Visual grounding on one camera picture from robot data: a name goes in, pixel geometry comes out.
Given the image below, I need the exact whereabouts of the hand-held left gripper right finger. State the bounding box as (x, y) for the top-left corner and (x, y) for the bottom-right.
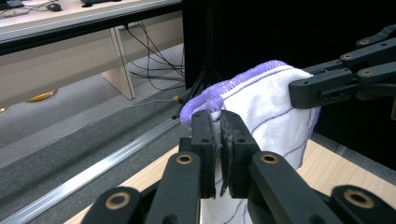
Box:
(219, 109), (262, 199)

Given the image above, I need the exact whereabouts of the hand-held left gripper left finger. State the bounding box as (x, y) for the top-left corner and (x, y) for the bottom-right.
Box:
(178, 109), (218, 200)

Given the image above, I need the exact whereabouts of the white cloth with purple lines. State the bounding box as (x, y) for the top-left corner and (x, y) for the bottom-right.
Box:
(179, 60), (321, 224)

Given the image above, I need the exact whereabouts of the black curtain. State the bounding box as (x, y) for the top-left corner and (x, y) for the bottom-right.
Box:
(181, 0), (396, 172)

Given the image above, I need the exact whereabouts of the black tripod stand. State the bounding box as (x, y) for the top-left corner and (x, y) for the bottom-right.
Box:
(172, 0), (226, 120)

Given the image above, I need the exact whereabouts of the beige wooden desk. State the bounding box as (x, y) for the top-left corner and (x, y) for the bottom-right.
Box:
(0, 0), (185, 109)

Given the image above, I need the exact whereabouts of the yellow flat object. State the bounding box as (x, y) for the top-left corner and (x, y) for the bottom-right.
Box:
(25, 90), (58, 104)

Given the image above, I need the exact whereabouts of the dark keyboard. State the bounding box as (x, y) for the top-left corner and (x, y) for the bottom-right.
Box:
(79, 0), (123, 7)

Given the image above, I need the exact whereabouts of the black computer mouse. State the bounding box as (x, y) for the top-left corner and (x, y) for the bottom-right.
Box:
(46, 2), (63, 13)

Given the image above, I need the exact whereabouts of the black cable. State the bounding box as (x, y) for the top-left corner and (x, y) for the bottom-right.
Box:
(128, 60), (187, 91)
(124, 21), (187, 78)

